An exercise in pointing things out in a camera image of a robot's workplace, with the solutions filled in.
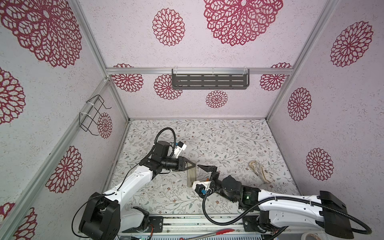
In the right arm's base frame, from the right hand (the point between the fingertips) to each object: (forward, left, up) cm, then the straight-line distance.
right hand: (198, 169), depth 69 cm
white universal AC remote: (-2, +3, -4) cm, 5 cm away
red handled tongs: (-21, -11, -20) cm, 31 cm away
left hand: (+3, +3, -5) cm, 6 cm away
